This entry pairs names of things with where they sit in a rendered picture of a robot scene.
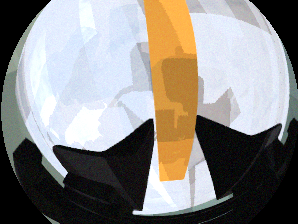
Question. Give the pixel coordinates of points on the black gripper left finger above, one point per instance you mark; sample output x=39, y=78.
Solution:
x=126, y=165

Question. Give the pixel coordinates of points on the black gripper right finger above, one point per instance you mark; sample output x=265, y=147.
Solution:
x=229, y=153

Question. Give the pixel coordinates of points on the orange bar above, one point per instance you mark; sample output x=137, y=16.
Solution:
x=173, y=56

